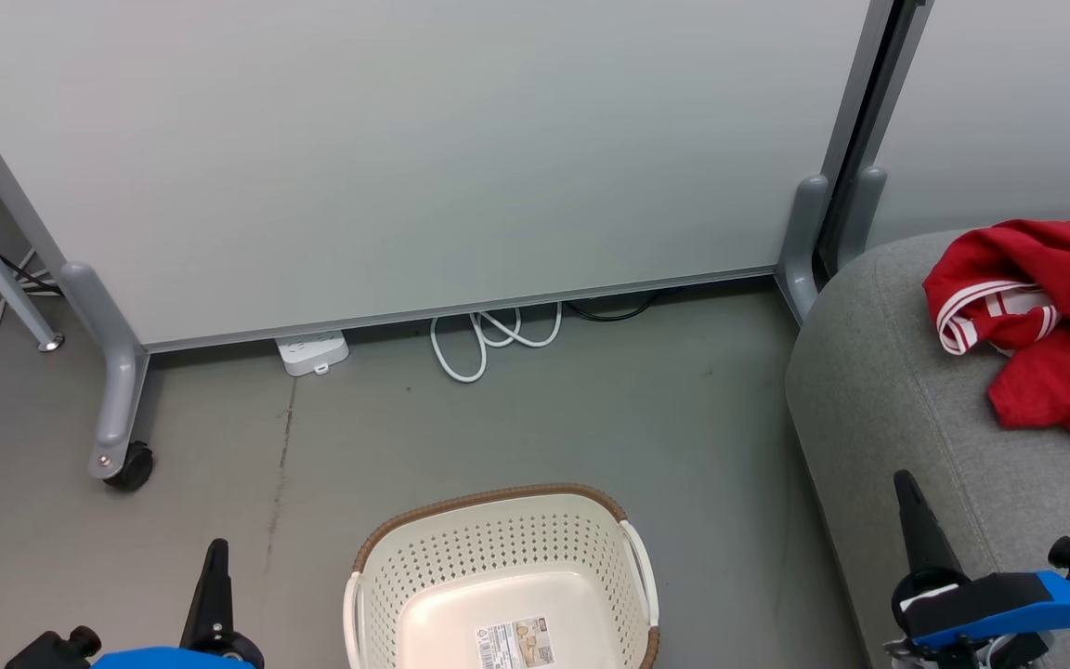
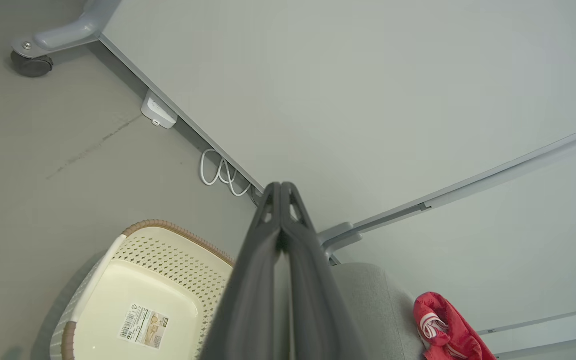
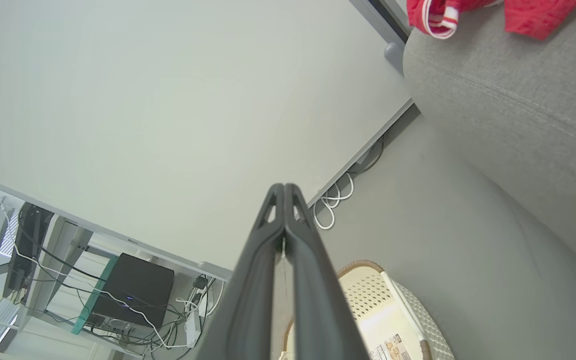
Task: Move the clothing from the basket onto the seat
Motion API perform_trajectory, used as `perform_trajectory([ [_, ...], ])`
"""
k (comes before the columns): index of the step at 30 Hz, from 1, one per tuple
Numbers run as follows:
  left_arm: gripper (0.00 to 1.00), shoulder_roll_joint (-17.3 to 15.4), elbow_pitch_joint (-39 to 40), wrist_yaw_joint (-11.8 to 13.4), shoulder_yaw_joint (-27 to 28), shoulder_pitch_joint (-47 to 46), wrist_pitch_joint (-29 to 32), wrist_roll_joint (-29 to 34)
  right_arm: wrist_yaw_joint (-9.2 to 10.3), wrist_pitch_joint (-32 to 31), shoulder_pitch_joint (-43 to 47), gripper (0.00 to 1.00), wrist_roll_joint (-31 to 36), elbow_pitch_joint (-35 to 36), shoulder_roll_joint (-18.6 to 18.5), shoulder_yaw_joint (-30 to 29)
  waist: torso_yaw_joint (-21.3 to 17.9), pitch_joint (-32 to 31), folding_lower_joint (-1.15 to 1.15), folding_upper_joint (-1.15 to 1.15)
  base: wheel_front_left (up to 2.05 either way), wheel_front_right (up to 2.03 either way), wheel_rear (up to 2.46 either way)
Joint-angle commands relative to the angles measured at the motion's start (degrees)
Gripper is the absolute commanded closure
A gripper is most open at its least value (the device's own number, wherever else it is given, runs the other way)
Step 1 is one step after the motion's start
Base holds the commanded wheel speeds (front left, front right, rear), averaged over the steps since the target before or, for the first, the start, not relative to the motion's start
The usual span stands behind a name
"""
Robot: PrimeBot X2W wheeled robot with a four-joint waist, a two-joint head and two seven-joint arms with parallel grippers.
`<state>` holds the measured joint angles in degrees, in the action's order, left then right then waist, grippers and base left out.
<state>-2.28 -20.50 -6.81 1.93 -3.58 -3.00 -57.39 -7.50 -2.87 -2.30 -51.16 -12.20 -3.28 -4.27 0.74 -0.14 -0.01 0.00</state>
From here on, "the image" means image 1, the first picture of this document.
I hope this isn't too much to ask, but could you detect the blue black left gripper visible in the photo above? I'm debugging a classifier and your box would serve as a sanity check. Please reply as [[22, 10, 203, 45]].
[[89, 538, 266, 669]]

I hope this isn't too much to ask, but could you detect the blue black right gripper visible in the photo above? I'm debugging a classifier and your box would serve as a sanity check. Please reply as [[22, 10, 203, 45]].
[[890, 469, 1070, 666]]

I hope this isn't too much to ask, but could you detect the red clothing with white trim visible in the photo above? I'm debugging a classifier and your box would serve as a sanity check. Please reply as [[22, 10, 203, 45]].
[[922, 218, 1070, 458]]

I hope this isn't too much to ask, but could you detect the cream perforated laundry basket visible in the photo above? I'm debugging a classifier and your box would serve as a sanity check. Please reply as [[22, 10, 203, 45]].
[[342, 482, 662, 669]]

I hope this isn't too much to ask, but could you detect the grey fabric sofa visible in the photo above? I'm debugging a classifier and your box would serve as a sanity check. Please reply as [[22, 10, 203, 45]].
[[783, 217, 1070, 669]]

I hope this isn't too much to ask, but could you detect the black caster wheel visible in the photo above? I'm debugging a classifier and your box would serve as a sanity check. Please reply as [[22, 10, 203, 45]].
[[103, 440, 156, 492]]

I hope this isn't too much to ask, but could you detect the grey partition foot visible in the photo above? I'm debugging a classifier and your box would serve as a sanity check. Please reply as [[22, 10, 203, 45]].
[[59, 261, 151, 482], [775, 174, 832, 323], [836, 164, 890, 272]]

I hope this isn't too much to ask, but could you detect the white power strip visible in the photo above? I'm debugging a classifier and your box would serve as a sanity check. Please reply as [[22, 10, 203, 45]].
[[274, 330, 351, 378]]

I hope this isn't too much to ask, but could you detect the paper label sticker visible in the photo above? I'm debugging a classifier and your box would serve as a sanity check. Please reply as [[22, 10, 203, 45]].
[[474, 617, 557, 669]]

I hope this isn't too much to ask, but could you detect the narrow white partition panel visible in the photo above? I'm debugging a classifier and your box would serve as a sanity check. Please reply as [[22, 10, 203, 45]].
[[868, 0, 1070, 249]]

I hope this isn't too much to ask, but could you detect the large white partition panel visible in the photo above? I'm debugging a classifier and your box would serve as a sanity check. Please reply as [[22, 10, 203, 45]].
[[0, 0, 900, 356]]

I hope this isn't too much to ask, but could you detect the coiled white cable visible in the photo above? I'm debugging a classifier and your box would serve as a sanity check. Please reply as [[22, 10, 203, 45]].
[[429, 301, 563, 385]]

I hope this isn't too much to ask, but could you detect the thin black cable loop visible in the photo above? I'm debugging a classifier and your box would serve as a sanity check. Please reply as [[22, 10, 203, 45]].
[[564, 289, 663, 324]]

